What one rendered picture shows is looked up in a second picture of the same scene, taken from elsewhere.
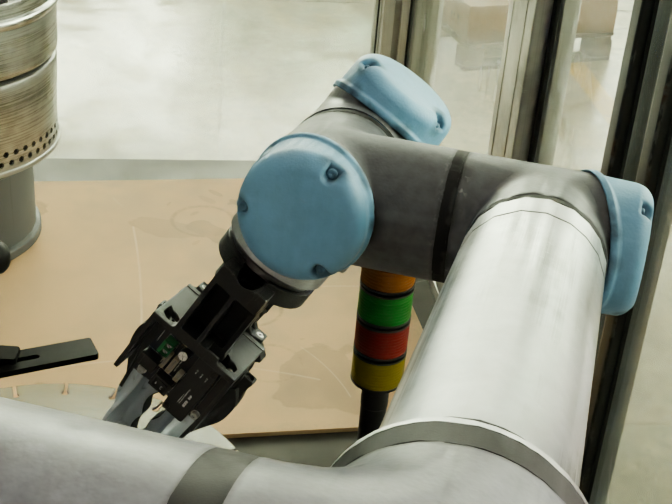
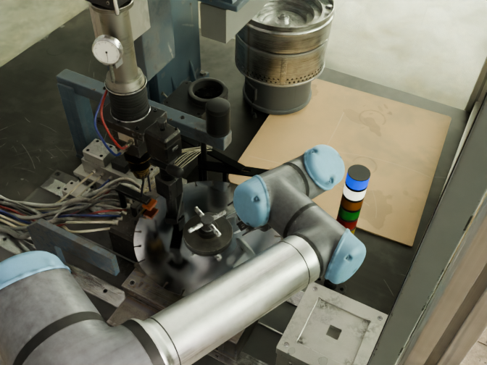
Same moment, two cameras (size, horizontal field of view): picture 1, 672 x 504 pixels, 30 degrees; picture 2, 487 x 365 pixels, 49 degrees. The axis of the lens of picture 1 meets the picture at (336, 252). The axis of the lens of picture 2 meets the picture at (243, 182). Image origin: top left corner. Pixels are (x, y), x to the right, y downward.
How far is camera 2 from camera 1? 0.47 m
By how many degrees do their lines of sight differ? 33
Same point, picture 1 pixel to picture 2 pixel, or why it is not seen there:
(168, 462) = (56, 315)
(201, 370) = not seen: hidden behind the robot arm
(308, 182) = (248, 198)
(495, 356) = (198, 307)
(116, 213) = (340, 103)
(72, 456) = (40, 303)
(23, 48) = (306, 43)
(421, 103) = (325, 172)
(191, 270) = (352, 140)
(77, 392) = not seen: hidden behind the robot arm
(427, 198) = (285, 219)
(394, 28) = not seen: outside the picture
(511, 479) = (137, 354)
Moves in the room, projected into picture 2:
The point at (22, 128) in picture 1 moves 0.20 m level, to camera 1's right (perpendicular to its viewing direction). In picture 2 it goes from (301, 71) to (358, 96)
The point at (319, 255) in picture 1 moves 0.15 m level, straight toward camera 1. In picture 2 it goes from (248, 220) to (185, 285)
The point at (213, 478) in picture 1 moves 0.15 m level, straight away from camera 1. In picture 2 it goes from (60, 324) to (146, 234)
